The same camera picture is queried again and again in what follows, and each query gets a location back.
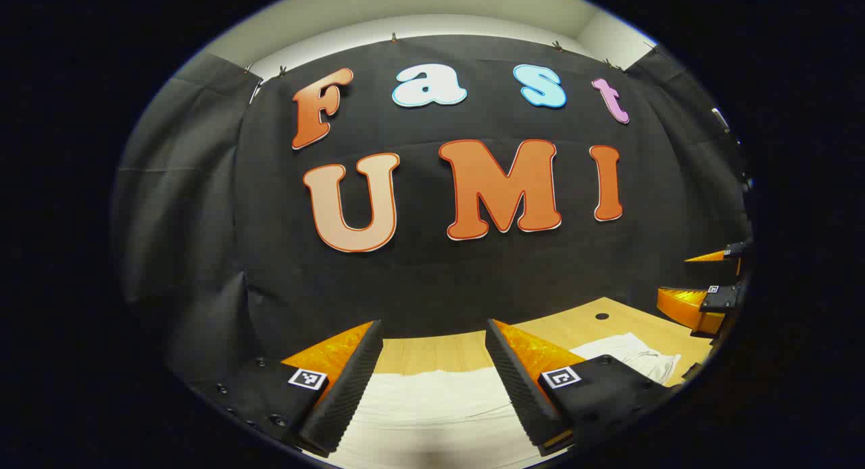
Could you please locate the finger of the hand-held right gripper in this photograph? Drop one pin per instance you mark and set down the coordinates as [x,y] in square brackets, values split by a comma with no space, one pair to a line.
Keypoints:
[720,299]
[736,249]

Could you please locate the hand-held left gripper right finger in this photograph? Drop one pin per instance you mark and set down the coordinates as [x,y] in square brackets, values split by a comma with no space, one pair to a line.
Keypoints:
[517,388]

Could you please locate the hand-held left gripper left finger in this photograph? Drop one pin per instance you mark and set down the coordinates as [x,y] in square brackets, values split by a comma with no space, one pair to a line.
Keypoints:
[351,388]

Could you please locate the white jeans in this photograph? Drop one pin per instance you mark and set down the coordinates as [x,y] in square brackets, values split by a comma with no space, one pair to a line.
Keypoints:
[432,415]

